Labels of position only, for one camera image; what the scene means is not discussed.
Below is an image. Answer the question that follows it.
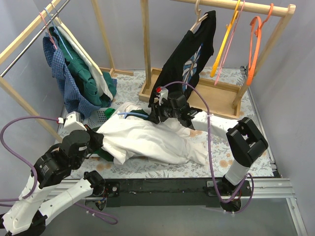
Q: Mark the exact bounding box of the dark green t shirt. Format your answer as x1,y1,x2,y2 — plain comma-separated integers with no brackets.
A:
94,110,149,162

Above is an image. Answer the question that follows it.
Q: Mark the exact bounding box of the white plastic basket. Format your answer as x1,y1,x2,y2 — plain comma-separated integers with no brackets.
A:
83,108,108,128

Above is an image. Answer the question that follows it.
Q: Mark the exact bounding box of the white t shirt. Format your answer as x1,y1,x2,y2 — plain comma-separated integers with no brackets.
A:
97,102,208,166

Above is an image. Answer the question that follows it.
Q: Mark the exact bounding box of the light blue hanger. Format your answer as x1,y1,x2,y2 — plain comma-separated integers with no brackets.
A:
117,112,149,119

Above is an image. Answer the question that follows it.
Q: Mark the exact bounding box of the yellow hanger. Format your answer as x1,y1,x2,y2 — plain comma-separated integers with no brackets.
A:
210,1,237,78

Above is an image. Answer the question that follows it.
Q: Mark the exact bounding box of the pink wire hanger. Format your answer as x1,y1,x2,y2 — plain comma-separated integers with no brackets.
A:
215,0,246,86

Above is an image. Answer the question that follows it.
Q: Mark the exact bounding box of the orange hanger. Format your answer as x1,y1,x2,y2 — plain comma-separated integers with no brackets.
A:
246,3,274,86

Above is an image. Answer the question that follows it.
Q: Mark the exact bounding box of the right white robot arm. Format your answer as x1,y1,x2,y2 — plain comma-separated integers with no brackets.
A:
149,88,269,196

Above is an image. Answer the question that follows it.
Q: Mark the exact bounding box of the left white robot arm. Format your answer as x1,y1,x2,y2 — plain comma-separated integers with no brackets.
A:
0,127,105,236

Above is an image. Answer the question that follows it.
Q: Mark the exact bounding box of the black t shirt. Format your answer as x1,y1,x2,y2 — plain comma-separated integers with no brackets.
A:
149,10,217,105

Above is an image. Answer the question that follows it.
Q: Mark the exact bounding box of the blue checked shirt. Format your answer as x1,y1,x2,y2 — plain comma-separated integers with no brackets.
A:
42,35,100,118

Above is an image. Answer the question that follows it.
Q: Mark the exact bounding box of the wooden hanger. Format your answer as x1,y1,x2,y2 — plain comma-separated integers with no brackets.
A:
190,0,208,32

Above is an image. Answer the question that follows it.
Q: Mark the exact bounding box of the pink hanger on left rack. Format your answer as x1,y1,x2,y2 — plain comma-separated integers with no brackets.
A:
39,12,57,50

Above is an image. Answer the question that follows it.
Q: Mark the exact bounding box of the cream plastic hanger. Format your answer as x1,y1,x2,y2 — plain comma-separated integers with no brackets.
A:
53,17,103,78

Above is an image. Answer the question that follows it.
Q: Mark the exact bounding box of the white textured garment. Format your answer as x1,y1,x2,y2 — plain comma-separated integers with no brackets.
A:
57,23,114,100

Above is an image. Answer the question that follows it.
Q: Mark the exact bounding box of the left wooden clothes rack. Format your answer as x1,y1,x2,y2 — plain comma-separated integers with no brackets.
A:
0,0,134,142

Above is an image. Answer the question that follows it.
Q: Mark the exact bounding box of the wooden clothes rack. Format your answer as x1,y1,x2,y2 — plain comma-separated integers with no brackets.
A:
138,0,296,118
0,0,134,142

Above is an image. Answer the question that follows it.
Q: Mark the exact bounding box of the dark green ruffled garment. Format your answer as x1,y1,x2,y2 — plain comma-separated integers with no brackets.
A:
49,27,117,108

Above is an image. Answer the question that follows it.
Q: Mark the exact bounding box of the right wooden clothes rack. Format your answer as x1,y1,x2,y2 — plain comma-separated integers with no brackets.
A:
138,0,296,118

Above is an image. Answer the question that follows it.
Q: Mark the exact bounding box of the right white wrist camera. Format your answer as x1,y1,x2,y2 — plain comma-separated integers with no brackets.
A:
156,87,168,106

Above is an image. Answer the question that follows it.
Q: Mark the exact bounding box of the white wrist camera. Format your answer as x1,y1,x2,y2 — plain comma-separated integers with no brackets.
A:
156,87,168,106
63,111,86,133

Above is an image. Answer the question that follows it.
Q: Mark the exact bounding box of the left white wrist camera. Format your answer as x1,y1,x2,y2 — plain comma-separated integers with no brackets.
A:
63,111,86,133

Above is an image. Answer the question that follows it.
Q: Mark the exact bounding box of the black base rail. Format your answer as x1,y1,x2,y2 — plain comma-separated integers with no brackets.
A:
76,176,254,208

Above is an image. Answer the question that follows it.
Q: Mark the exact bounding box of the blue wire hanger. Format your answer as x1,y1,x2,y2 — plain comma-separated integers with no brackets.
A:
44,7,73,59

